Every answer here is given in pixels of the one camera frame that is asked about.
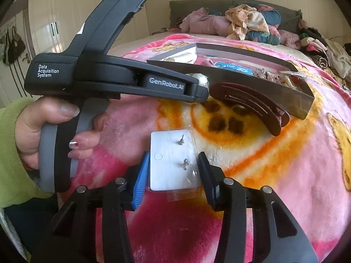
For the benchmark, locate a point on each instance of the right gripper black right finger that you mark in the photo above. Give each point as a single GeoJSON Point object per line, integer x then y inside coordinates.
{"type": "Point", "coordinates": [277, 236]}

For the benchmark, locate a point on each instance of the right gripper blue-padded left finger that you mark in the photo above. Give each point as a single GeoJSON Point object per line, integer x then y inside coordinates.
{"type": "Point", "coordinates": [71, 236]}

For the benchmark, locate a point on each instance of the white earring card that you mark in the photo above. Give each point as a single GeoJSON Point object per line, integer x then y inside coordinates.
{"type": "Point", "coordinates": [173, 164]}

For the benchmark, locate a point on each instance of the brown banana hair clip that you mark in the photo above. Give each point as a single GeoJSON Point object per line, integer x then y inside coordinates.
{"type": "Point", "coordinates": [269, 112]}

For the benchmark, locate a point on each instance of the pearl hair accessory bag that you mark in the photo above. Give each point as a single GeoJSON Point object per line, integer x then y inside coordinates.
{"type": "Point", "coordinates": [203, 80]}

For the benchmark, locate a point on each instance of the green left sleeve forearm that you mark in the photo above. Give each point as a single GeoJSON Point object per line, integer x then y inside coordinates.
{"type": "Point", "coordinates": [16, 185]}

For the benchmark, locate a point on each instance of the left hand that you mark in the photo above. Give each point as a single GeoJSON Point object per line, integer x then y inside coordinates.
{"type": "Point", "coordinates": [43, 127]}

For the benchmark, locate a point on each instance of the beige bed sheet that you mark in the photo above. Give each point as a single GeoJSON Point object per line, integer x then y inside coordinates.
{"type": "Point", "coordinates": [280, 51]}

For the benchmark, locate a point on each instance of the pink cartoon bear blanket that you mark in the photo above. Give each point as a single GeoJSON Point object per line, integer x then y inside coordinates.
{"type": "Point", "coordinates": [308, 165]}

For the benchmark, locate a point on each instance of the hanging bags on door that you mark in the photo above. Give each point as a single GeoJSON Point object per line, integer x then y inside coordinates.
{"type": "Point", "coordinates": [12, 46]}

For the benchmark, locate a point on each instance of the pink book in box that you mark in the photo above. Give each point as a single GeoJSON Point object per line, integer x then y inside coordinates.
{"type": "Point", "coordinates": [224, 65]}

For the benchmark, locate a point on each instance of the dark cardboard tray box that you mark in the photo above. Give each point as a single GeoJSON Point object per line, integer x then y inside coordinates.
{"type": "Point", "coordinates": [296, 102]}

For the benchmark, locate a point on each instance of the pile of bedding and clothes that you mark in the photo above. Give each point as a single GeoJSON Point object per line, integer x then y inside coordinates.
{"type": "Point", "coordinates": [257, 23]}

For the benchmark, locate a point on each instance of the clothes pile by window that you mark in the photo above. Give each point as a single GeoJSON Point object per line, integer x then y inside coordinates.
{"type": "Point", "coordinates": [326, 54]}

